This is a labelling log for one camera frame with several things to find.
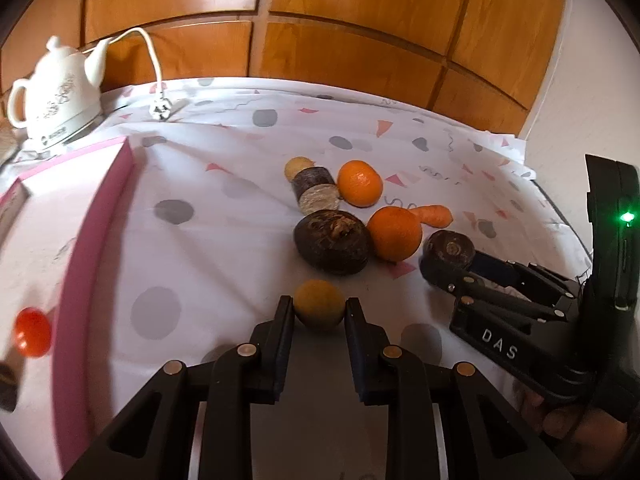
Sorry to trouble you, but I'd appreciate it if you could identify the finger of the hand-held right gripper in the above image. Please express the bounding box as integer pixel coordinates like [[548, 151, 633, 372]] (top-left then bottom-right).
[[419, 252, 571, 333], [472, 252, 581, 306]]

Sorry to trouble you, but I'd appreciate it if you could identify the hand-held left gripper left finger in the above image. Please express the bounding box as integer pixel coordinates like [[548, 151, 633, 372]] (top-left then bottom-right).
[[87, 295, 296, 480]]

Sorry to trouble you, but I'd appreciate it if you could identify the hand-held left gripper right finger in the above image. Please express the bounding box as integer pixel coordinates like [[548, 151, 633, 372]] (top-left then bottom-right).
[[345, 297, 576, 480]]

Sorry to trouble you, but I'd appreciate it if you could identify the dark water chestnut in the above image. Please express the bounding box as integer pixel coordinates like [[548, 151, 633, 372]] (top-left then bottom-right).
[[424, 230, 476, 267], [293, 210, 372, 276]]

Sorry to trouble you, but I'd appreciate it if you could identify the orange carrot piece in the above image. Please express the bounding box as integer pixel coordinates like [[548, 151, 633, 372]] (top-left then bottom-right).
[[402, 204, 454, 227]]

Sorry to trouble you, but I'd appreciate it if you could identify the orange mandarin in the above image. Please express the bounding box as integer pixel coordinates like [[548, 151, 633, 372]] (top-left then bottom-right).
[[367, 206, 424, 263], [337, 159, 384, 208]]

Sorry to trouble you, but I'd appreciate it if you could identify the yellow-brown round fruit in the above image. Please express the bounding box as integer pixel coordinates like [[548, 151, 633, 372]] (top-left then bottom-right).
[[292, 279, 346, 332]]

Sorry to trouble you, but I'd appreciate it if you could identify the dark sugarcane piece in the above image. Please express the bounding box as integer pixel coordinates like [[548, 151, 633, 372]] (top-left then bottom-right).
[[291, 166, 342, 212], [0, 352, 23, 413]]

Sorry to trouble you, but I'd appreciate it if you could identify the small brown round fruit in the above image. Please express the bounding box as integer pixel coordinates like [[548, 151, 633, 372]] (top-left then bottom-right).
[[285, 156, 315, 182]]

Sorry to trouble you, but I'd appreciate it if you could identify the pink-edged white tray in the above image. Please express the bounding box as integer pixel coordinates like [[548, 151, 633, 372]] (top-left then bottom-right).
[[0, 135, 146, 476]]

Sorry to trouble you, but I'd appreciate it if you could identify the person's right hand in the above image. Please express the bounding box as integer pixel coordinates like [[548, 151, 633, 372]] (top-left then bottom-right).
[[520, 390, 640, 480]]

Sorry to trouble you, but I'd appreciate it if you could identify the white patterned tablecloth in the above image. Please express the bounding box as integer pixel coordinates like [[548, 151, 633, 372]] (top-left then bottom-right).
[[0, 77, 596, 480]]

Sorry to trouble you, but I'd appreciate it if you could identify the red tomato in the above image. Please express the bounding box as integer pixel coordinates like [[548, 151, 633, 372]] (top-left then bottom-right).
[[14, 307, 53, 358]]

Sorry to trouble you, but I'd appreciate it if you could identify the wooden wardrobe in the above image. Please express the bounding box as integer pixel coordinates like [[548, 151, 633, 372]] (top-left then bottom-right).
[[0, 0, 568, 133]]

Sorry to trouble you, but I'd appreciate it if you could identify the white ceramic electric kettle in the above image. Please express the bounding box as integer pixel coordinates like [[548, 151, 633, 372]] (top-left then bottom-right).
[[6, 36, 112, 153]]

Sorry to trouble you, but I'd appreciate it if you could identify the silver tissue box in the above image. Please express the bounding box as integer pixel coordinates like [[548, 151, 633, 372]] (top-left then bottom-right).
[[0, 125, 22, 165]]

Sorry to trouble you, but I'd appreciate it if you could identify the white power cord with plug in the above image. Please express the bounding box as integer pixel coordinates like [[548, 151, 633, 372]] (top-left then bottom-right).
[[80, 27, 188, 122]]

